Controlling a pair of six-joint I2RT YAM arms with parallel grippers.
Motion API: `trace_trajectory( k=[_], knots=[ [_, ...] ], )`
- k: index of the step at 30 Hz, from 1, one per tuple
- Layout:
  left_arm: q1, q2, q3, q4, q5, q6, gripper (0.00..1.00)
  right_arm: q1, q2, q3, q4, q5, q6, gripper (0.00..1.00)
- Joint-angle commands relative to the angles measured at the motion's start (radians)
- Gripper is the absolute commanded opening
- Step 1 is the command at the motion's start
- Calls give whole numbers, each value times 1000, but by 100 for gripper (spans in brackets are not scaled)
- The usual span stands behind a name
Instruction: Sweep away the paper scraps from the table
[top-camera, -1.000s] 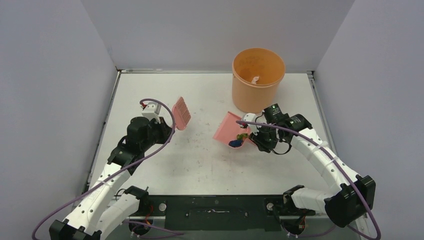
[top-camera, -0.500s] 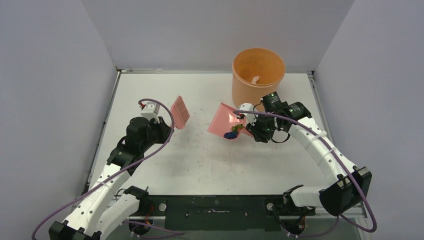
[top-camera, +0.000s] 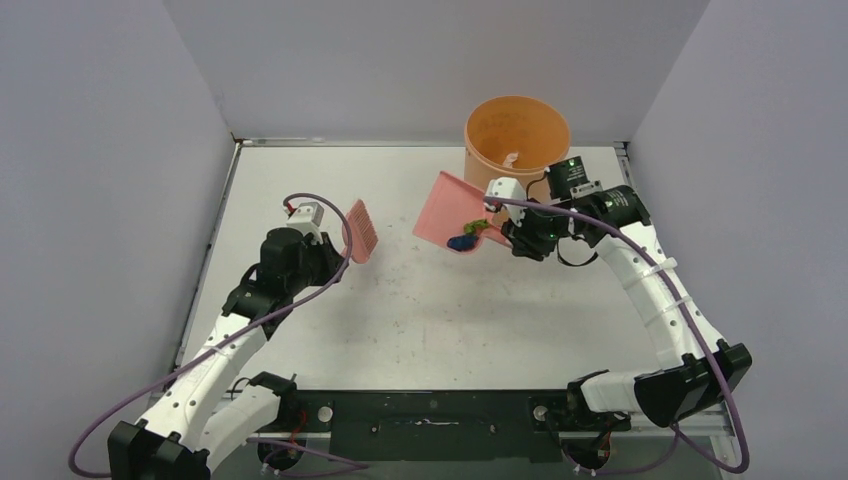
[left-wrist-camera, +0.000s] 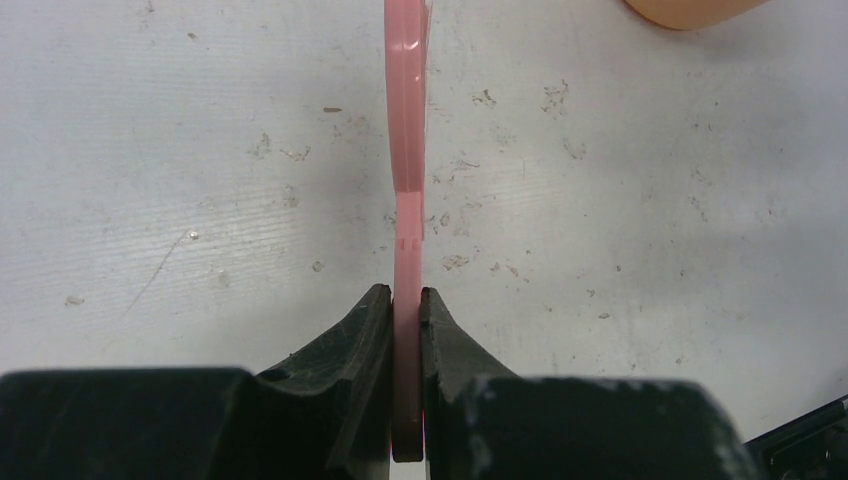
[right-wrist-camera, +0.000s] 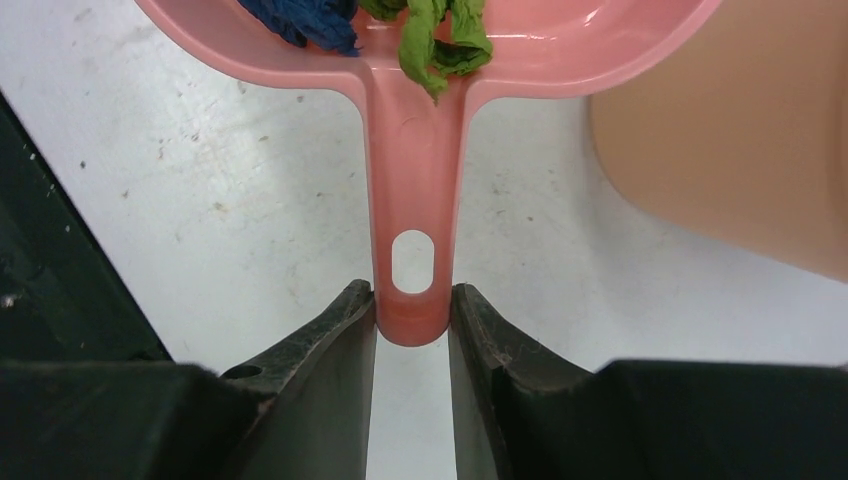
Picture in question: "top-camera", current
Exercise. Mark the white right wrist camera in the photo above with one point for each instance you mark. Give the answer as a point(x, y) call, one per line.
point(504, 188)

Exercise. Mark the green paper scrap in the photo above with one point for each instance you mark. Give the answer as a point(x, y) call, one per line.
point(476, 227)

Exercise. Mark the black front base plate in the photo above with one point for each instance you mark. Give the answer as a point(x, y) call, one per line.
point(443, 425)

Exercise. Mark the orange plastic bucket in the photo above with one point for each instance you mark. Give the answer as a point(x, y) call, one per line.
point(502, 125)

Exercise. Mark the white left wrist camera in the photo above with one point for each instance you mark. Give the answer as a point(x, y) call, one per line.
point(306, 219)

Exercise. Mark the pink plastic dustpan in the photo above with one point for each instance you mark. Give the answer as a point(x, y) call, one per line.
point(451, 204)

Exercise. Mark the blue paper scrap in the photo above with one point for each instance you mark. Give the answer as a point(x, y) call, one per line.
point(463, 243)

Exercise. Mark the pink plastic hand brush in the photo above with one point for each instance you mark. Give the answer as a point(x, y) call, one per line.
point(361, 241)

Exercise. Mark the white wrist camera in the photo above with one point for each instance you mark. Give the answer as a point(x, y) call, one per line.
point(504, 188)
point(306, 219)

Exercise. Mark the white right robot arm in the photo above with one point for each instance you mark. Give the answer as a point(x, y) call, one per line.
point(697, 366)

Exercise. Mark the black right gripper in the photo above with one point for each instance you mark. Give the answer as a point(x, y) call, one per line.
point(519, 234)

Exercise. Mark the white paper scrap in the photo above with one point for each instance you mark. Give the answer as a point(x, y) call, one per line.
point(510, 159)

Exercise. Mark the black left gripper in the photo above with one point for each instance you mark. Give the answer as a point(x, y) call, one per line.
point(332, 260)

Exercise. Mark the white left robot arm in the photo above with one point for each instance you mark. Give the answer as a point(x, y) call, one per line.
point(184, 435)

